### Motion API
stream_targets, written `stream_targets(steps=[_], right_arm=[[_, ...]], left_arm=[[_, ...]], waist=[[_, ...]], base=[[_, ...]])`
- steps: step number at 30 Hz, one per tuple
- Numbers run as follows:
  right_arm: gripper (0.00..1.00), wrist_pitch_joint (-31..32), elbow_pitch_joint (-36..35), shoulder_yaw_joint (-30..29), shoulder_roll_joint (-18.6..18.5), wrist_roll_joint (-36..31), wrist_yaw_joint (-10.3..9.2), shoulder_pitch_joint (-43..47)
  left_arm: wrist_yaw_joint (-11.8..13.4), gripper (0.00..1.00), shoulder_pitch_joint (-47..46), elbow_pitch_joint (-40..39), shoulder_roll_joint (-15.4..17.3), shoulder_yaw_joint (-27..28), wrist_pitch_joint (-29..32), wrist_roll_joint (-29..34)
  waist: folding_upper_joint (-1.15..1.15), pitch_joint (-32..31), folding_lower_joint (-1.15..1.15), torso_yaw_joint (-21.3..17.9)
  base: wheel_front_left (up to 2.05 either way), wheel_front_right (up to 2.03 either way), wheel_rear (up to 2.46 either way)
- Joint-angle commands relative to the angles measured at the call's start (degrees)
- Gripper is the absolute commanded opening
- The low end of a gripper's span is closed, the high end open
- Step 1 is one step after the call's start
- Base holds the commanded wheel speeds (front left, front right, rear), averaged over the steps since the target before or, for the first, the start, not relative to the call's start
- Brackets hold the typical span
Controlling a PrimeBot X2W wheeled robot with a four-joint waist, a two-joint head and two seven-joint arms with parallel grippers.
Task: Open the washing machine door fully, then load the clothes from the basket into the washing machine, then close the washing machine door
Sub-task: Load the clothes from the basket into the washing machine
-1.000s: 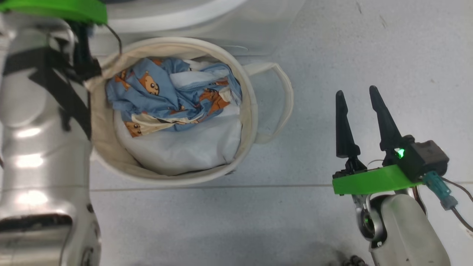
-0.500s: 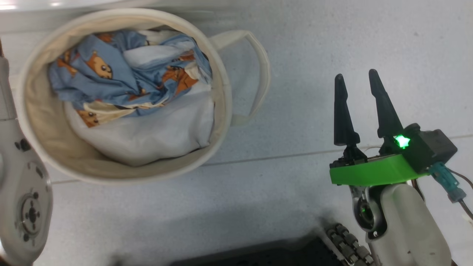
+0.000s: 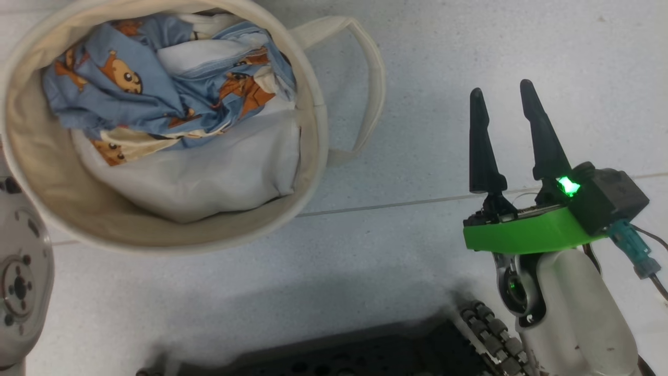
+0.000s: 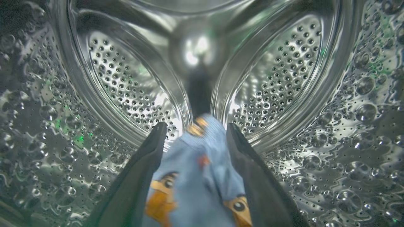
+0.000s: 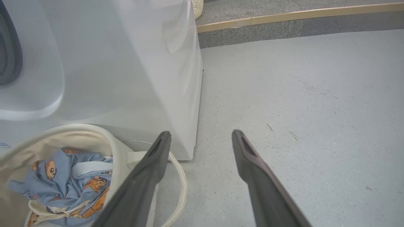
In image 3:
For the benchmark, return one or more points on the cream fabric laundry basket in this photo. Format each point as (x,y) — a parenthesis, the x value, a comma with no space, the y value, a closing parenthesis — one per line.
(318,130)

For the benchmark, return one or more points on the blue cartoon print pyjama garment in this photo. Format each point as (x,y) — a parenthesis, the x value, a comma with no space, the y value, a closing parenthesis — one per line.
(130,73)

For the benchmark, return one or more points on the black wheeled robot base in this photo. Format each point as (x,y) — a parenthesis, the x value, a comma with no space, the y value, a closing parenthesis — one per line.
(376,355)

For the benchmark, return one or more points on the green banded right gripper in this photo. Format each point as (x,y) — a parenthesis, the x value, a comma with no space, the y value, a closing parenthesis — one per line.
(527,232)

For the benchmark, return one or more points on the white cloth basket liner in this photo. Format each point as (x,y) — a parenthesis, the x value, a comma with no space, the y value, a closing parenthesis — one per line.
(224,167)

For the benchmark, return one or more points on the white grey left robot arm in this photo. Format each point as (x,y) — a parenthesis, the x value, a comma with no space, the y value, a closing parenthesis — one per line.
(21,292)

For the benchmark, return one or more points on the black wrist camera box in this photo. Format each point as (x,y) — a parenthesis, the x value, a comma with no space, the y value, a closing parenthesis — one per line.
(610,198)

